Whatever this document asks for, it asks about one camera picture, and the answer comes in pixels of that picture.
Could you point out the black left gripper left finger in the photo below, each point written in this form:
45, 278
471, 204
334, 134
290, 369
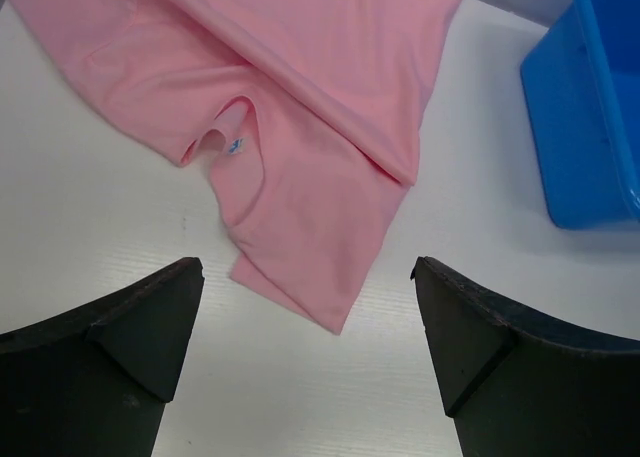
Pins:
95, 380

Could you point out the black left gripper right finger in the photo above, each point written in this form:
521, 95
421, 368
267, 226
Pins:
519, 382

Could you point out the blue plastic bin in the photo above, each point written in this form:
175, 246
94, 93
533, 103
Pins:
581, 86

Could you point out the pink t-shirt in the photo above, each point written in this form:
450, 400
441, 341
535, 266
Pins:
316, 107

